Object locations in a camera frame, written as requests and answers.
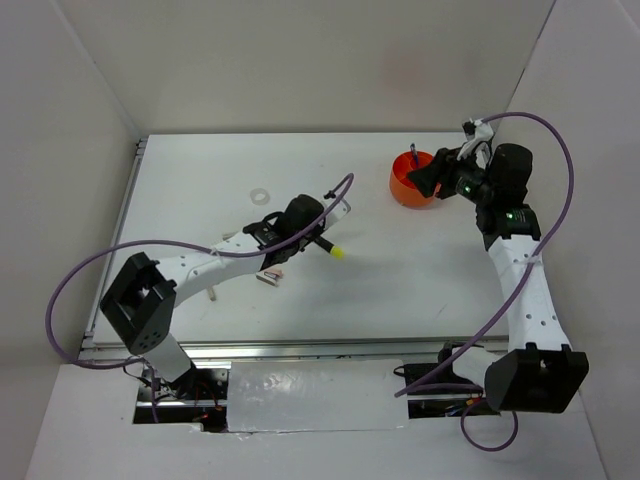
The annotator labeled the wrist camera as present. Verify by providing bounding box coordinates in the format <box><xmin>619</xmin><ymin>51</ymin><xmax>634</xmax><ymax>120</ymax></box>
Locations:
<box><xmin>321</xmin><ymin>190</ymin><xmax>351</xmax><ymax>230</ymax></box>
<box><xmin>457</xmin><ymin>119</ymin><xmax>495</xmax><ymax>162</ymax></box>

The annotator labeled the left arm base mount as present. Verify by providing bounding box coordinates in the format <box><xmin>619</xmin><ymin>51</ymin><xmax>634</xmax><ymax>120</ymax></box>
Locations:
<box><xmin>123</xmin><ymin>363</ymin><xmax>231</xmax><ymax>433</ymax></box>

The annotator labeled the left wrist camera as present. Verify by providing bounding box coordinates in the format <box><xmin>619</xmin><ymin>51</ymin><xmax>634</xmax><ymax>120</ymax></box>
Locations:
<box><xmin>321</xmin><ymin>190</ymin><xmax>351</xmax><ymax>230</ymax></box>

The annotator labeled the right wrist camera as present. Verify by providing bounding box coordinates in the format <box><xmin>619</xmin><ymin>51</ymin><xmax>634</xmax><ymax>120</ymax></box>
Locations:
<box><xmin>457</xmin><ymin>119</ymin><xmax>495</xmax><ymax>162</ymax></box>

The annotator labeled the black yellow highlighter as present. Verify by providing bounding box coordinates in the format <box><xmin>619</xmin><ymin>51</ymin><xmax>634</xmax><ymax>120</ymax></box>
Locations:
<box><xmin>314</xmin><ymin>236</ymin><xmax>344</xmax><ymax>259</ymax></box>

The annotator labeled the aluminium table frame rail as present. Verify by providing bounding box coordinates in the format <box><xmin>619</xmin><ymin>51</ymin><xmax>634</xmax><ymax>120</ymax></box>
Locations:
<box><xmin>75</xmin><ymin>132</ymin><xmax>557</xmax><ymax>364</ymax></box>

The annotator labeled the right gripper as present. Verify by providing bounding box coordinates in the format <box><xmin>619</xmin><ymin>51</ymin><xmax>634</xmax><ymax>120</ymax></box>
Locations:
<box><xmin>405</xmin><ymin>141</ymin><xmax>496</xmax><ymax>205</ymax></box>

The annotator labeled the pink white mini stapler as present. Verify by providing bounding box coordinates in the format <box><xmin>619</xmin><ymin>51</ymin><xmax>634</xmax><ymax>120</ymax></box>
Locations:
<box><xmin>255</xmin><ymin>269</ymin><xmax>283</xmax><ymax>287</ymax></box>

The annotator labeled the blue pen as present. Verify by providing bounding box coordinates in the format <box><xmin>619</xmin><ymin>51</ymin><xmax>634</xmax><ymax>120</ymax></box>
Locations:
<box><xmin>410</xmin><ymin>143</ymin><xmax>420</xmax><ymax>169</ymax></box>

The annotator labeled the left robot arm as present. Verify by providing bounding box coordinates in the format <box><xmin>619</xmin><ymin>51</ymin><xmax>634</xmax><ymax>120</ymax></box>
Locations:
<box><xmin>100</xmin><ymin>194</ymin><xmax>350</xmax><ymax>399</ymax></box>

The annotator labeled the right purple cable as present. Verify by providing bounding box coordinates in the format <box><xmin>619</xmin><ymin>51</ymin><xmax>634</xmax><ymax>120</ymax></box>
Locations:
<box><xmin>393</xmin><ymin>111</ymin><xmax>575</xmax><ymax>452</ymax></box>

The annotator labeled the purple cable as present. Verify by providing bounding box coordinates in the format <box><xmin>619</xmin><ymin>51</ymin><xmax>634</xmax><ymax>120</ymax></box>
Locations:
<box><xmin>45</xmin><ymin>172</ymin><xmax>356</xmax><ymax>426</ymax></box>
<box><xmin>393</xmin><ymin>111</ymin><xmax>575</xmax><ymax>452</ymax></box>

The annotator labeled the clear tape roll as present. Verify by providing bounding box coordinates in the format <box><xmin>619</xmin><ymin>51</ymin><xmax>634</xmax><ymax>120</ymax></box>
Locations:
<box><xmin>249</xmin><ymin>188</ymin><xmax>270</xmax><ymax>206</ymax></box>

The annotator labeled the orange round organizer container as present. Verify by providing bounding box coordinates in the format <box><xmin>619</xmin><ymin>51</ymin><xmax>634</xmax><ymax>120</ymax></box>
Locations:
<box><xmin>389</xmin><ymin>151</ymin><xmax>435</xmax><ymax>209</ymax></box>

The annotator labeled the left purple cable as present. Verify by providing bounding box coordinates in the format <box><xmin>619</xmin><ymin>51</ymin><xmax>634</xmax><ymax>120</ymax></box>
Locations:
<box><xmin>45</xmin><ymin>172</ymin><xmax>356</xmax><ymax>426</ymax></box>

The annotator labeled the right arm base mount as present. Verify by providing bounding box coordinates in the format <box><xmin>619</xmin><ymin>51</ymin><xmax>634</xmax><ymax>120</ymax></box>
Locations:
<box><xmin>393</xmin><ymin>342</ymin><xmax>497</xmax><ymax>419</ymax></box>

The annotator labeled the white foam cover panel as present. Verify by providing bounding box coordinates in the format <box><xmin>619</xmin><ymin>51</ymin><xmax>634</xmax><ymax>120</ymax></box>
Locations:
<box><xmin>227</xmin><ymin>359</ymin><xmax>409</xmax><ymax>433</ymax></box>

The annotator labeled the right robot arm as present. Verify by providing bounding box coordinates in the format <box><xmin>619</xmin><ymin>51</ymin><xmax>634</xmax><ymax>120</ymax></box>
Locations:
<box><xmin>408</xmin><ymin>144</ymin><xmax>589</xmax><ymax>414</ymax></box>

